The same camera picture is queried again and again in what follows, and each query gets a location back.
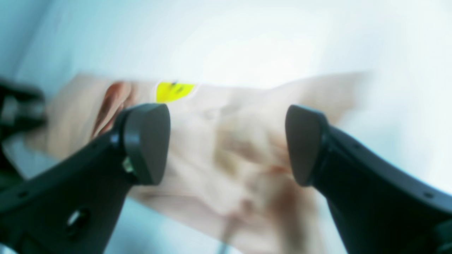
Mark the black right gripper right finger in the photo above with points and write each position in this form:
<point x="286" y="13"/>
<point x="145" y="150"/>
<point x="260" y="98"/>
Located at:
<point x="377" y="208"/>

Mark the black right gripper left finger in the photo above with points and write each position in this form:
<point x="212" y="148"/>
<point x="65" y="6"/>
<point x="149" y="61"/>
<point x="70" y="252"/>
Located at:
<point x="73" y="207"/>

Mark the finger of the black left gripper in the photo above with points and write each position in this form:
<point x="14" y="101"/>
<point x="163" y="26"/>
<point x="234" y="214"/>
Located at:
<point x="22" y="108"/>

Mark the peach pink T-shirt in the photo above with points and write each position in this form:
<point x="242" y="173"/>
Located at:
<point x="228" y="172"/>

